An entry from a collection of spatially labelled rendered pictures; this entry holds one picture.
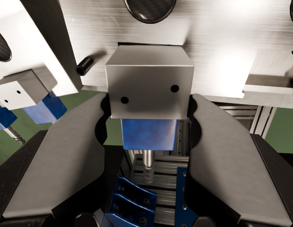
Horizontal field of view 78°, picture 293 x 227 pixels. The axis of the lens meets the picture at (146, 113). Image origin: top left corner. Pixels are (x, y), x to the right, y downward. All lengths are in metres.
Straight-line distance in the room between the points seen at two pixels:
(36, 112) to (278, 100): 0.34
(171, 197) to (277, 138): 1.24
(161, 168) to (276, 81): 0.42
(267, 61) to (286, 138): 1.47
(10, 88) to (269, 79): 0.28
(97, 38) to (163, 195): 0.44
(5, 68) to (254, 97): 0.34
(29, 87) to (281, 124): 1.48
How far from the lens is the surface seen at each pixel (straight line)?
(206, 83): 0.17
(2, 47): 0.29
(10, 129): 0.40
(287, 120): 1.54
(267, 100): 0.31
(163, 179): 0.55
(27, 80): 0.27
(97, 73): 0.18
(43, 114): 0.29
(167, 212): 0.51
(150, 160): 0.17
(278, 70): 0.21
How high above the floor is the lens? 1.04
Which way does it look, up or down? 48 degrees down
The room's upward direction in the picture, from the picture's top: 165 degrees counter-clockwise
